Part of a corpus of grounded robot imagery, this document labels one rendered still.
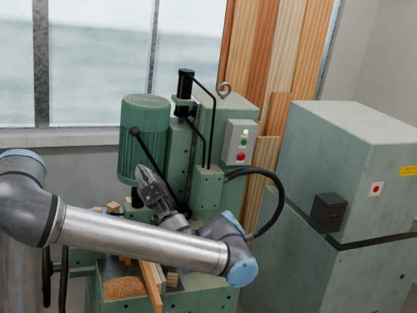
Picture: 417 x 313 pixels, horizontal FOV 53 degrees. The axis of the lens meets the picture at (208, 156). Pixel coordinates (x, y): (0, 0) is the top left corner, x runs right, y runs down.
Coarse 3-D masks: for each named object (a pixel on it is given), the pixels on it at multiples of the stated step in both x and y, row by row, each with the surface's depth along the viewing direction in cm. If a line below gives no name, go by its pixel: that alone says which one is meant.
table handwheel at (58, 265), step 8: (48, 248) 154; (48, 256) 152; (48, 264) 151; (56, 264) 164; (48, 272) 150; (56, 272) 164; (48, 280) 150; (48, 288) 151; (48, 296) 152; (48, 304) 155
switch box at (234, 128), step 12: (228, 120) 149; (240, 120) 150; (252, 120) 152; (228, 132) 149; (240, 132) 148; (252, 132) 149; (228, 144) 149; (240, 144) 150; (252, 144) 151; (228, 156) 150
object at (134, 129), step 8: (136, 128) 136; (136, 136) 136; (144, 144) 140; (152, 160) 143; (160, 176) 147; (168, 184) 149; (176, 200) 153; (176, 208) 156; (184, 208) 154; (184, 216) 155; (192, 216) 159
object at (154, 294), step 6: (144, 264) 154; (144, 270) 152; (150, 270) 151; (144, 276) 152; (150, 276) 148; (150, 282) 146; (150, 288) 144; (156, 288) 143; (150, 294) 144; (156, 294) 141; (156, 300) 138; (156, 306) 136; (162, 306) 137; (156, 312) 138
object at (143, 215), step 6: (126, 204) 165; (144, 204) 167; (126, 210) 162; (132, 210) 162; (138, 210) 163; (144, 210) 164; (150, 210) 165; (126, 216) 162; (132, 216) 162; (138, 216) 164; (144, 216) 165; (150, 216) 166; (144, 222) 166; (150, 222) 167; (156, 222) 168
